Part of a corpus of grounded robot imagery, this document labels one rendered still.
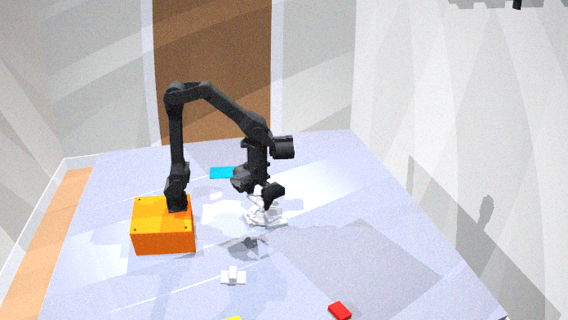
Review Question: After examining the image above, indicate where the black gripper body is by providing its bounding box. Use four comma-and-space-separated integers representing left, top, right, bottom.
233, 159, 286, 201

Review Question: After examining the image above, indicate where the red rectangular bar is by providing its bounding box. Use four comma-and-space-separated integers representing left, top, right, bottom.
328, 301, 352, 320

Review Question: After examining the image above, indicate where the cyan flat rectangular block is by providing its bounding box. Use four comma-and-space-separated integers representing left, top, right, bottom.
210, 167, 234, 179

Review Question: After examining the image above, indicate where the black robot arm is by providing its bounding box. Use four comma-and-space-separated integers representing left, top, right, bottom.
163, 81, 295, 214

